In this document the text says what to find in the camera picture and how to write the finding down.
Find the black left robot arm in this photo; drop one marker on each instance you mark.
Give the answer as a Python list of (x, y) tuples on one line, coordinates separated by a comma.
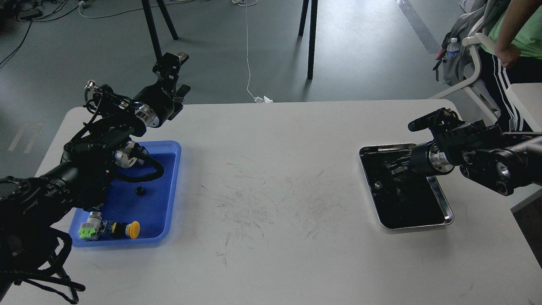
[(34, 252)]

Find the white chair frame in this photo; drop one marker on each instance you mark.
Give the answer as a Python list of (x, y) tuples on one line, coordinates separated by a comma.
[(472, 83)]

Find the white side table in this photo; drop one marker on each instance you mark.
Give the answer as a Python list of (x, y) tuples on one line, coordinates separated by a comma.
[(527, 99)]

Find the silver metal tray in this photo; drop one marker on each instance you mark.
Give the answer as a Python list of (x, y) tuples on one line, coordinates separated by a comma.
[(407, 201)]

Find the blue plastic tray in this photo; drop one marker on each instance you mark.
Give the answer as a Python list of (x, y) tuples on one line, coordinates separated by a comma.
[(153, 210)]

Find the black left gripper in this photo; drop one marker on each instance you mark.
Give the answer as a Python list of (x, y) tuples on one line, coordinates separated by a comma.
[(156, 103)]

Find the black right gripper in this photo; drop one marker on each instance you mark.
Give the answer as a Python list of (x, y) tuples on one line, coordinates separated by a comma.
[(426, 159)]

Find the person in green shirt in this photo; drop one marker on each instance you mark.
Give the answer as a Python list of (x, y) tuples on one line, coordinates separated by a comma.
[(516, 58)]

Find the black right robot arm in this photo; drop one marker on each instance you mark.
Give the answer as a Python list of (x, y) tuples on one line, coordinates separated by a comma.
[(486, 155)]

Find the yellow mushroom push button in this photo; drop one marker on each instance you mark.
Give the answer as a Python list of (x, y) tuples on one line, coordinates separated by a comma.
[(125, 230)]

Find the plastic water bottle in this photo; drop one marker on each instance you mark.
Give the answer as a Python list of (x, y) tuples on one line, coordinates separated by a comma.
[(452, 48)]

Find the grey backpack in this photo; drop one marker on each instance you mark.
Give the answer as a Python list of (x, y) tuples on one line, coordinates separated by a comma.
[(481, 20)]

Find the green square push button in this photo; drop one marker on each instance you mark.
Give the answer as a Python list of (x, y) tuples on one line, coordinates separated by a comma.
[(91, 229)]

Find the black tripod legs right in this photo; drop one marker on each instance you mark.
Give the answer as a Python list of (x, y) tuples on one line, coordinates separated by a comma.
[(312, 7)]

